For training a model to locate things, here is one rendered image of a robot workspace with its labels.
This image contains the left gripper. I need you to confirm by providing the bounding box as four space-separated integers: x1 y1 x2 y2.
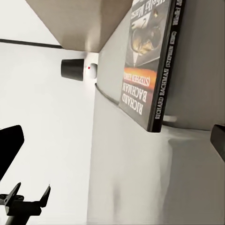
4 183 51 225

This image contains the hardback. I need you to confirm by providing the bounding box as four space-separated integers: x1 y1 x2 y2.
119 0 187 133

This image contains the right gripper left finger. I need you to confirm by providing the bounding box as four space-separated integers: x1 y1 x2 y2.
0 125 24 181

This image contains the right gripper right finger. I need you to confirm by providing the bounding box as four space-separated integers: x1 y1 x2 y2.
210 124 225 162

